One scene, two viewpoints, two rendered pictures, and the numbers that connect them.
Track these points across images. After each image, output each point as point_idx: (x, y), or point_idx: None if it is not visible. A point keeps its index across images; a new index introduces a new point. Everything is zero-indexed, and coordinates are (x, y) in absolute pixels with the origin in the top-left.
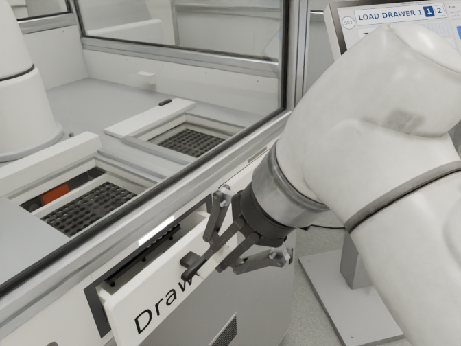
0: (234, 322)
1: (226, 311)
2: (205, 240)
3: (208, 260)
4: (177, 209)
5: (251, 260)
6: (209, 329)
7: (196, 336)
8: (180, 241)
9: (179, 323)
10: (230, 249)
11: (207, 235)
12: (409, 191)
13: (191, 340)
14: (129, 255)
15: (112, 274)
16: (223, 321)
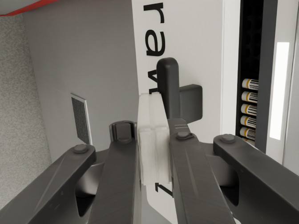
0: (86, 141)
1: (99, 139)
2: (224, 135)
3: (163, 115)
4: (285, 154)
5: (47, 222)
6: (96, 109)
7: (98, 90)
8: (232, 111)
9: (122, 74)
10: (150, 190)
11: (240, 150)
12: None
13: (99, 82)
14: (275, 12)
15: (246, 0)
16: (93, 130)
